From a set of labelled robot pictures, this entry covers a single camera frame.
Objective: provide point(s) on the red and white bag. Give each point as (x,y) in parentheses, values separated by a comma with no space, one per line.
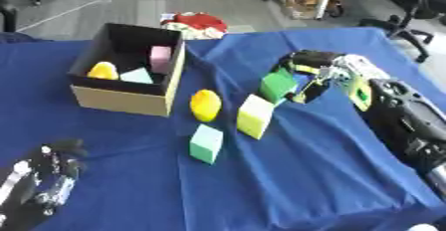
(194,25)

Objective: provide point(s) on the tan cardboard box black inside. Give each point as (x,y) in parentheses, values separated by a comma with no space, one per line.
(125,72)

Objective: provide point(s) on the black office chair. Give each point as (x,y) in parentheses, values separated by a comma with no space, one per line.
(406,9)

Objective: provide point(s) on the yellow round block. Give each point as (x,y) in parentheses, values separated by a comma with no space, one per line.
(205,105)

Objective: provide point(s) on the silver and black right robot arm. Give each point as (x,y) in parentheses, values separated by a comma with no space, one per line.
(401,109)

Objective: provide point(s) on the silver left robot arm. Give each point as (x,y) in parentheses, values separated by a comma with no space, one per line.
(26,191)

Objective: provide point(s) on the yellow-green cube block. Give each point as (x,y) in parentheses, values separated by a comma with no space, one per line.
(254,116)

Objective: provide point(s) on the mint green cube block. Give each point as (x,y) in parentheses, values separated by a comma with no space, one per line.
(206,143)

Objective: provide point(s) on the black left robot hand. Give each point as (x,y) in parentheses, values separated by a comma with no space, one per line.
(58,162)

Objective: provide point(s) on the yellow rounded block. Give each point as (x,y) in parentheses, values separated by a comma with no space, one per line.
(103,71)

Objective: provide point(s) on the pink block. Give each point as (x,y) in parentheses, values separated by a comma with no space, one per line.
(160,58)

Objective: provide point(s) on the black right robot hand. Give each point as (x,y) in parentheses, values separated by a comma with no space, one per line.
(313,61)

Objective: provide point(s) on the pale teal block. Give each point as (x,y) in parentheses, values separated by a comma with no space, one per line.
(137,76)

